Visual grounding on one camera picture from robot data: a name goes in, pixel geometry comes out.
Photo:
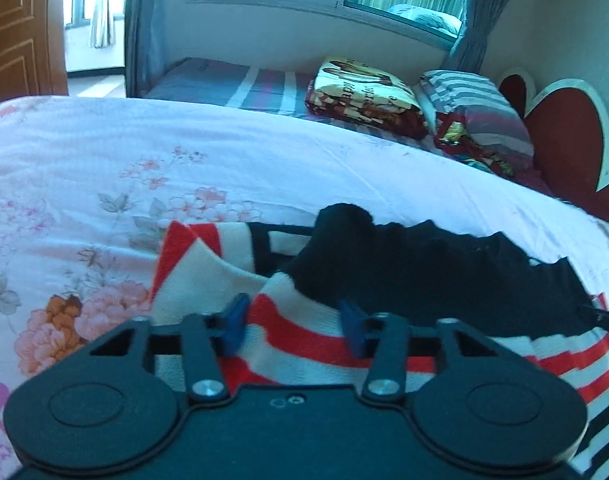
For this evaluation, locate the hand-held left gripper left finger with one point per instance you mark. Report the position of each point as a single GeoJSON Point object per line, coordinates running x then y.
{"type": "Point", "coordinates": [237, 322]}

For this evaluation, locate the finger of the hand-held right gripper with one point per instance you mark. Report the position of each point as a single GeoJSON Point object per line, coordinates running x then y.
{"type": "Point", "coordinates": [607, 319]}

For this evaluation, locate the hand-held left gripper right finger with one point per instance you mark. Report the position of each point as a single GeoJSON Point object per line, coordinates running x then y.
{"type": "Point", "coordinates": [352, 327]}

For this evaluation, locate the striped knit sweater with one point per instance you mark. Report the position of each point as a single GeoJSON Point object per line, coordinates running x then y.
{"type": "Point", "coordinates": [434, 280]}

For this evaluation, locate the red heart-shaped headboard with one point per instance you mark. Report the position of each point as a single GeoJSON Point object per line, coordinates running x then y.
{"type": "Point", "coordinates": [569, 135]}

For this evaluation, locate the red printed cloth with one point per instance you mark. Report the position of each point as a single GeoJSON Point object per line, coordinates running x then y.
{"type": "Point", "coordinates": [467, 147]}

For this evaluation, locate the floral bed sheet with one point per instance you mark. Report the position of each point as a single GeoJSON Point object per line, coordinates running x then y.
{"type": "Point", "coordinates": [84, 160]}

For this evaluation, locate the folded printed blanket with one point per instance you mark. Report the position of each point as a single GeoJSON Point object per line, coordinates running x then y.
{"type": "Point", "coordinates": [364, 92]}

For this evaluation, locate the striped bed mattress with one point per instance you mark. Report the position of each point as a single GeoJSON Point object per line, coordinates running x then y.
{"type": "Point", "coordinates": [224, 82]}

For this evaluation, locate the striped pillow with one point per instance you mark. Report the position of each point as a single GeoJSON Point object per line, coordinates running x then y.
{"type": "Point", "coordinates": [477, 105]}

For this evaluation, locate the blue curtain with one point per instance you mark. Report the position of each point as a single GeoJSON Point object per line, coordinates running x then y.
{"type": "Point", "coordinates": [484, 15]}
{"type": "Point", "coordinates": [144, 20]}

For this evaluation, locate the blue bedding bundle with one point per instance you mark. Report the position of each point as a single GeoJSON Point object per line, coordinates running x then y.
{"type": "Point", "coordinates": [424, 17]}

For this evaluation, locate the white sheer curtain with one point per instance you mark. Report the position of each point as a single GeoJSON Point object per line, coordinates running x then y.
{"type": "Point", "coordinates": [102, 5]}

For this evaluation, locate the brown wooden door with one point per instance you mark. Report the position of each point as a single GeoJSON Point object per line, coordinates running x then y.
{"type": "Point", "coordinates": [19, 30]}

